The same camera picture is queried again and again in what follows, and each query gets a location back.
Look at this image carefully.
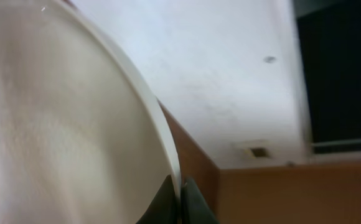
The white plate with yellow stain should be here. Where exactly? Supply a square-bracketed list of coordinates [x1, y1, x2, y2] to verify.
[0, 1, 181, 223]

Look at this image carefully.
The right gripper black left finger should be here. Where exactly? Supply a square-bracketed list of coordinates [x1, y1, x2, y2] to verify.
[136, 175, 178, 224]

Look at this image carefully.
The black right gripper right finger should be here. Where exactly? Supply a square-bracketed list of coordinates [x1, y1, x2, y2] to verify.
[181, 177, 219, 224]

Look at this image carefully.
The dark window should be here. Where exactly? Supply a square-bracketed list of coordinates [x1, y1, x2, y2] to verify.
[296, 0, 361, 154]

